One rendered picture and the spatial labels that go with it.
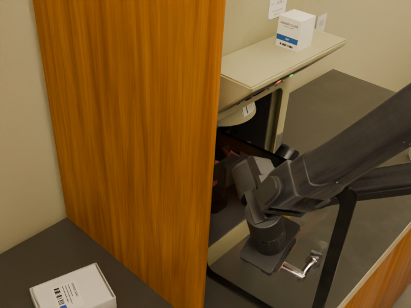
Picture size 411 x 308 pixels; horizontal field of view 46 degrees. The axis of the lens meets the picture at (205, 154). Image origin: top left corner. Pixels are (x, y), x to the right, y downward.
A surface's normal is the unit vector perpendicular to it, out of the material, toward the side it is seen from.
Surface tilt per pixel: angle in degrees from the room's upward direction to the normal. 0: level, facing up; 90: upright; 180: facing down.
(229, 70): 0
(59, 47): 90
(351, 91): 0
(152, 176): 90
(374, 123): 66
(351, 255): 0
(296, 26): 90
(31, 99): 90
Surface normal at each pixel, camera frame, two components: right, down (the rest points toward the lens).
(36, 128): 0.73, 0.42
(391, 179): -0.52, -0.51
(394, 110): -0.85, -0.21
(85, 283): 0.05, -0.82
